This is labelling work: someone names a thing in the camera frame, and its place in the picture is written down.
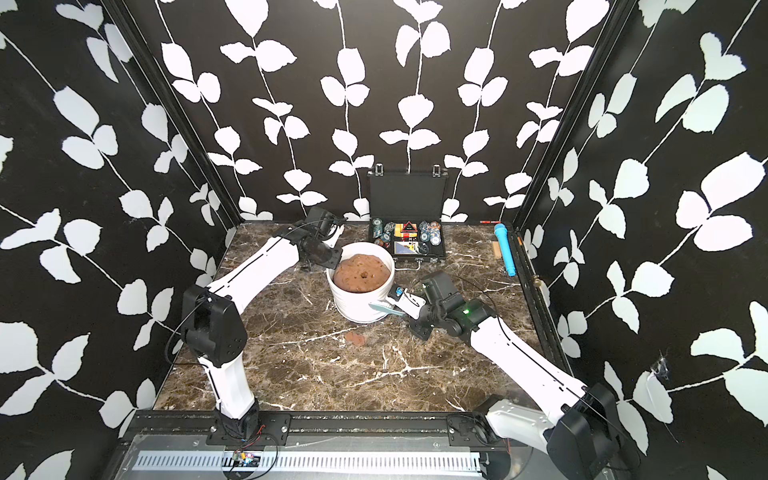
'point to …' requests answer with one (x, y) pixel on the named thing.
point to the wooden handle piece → (496, 250)
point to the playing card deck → (406, 247)
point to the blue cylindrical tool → (502, 233)
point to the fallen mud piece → (355, 338)
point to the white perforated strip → (315, 462)
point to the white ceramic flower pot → (380, 295)
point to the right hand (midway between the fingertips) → (404, 308)
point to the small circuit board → (245, 459)
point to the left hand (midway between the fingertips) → (338, 253)
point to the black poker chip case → (407, 213)
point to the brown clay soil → (355, 273)
